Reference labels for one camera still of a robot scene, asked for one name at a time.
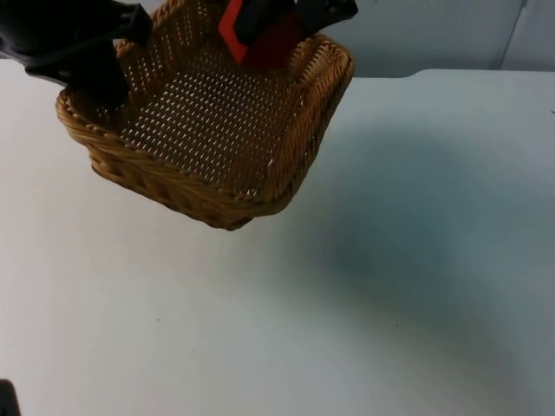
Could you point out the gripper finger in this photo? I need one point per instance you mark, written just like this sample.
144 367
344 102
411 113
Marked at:
325 13
251 17

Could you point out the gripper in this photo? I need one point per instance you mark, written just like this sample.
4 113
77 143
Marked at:
56 26

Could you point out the red cube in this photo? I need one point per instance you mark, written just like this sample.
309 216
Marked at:
271 45

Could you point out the pale brown wicker basket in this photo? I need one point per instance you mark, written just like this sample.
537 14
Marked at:
208 130

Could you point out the black blurry object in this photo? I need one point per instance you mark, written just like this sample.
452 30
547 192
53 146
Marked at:
6 398

